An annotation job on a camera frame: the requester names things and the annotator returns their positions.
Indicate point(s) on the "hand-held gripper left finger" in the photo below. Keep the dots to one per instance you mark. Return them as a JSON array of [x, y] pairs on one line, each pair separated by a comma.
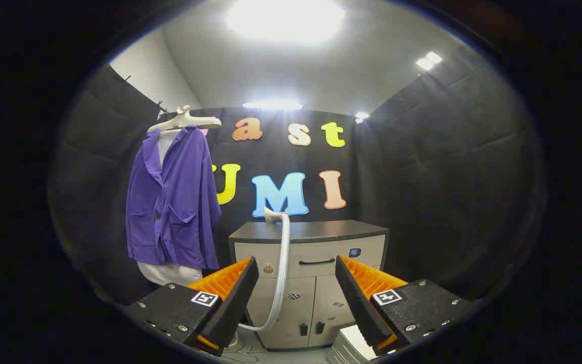
[[235, 303]]

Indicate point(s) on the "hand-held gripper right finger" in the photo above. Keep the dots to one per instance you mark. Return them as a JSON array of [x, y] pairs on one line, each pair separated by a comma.
[[359, 303]]

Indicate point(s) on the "purple jacket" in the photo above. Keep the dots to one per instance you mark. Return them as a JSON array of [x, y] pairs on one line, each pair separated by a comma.
[[175, 202]]

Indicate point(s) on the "white padded garment form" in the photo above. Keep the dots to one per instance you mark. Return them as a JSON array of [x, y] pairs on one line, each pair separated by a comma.
[[170, 274]]

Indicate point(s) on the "white clothes hanger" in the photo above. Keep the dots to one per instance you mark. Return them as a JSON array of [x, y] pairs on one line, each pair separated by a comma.
[[185, 120]]

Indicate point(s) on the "grey cabinet with dark top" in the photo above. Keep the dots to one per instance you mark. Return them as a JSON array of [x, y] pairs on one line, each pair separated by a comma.
[[331, 303]]

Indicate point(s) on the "white flat box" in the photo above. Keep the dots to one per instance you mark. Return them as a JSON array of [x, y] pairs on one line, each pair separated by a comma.
[[351, 346]]

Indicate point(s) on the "long ceiling strip light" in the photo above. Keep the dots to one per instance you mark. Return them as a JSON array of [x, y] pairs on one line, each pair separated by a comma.
[[272, 105]]

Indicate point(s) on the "small square ceiling light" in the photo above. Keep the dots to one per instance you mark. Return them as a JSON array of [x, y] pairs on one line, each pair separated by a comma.
[[429, 59]]

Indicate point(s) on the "large ceiling light panel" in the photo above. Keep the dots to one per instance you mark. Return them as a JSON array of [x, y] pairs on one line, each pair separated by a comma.
[[286, 17]]

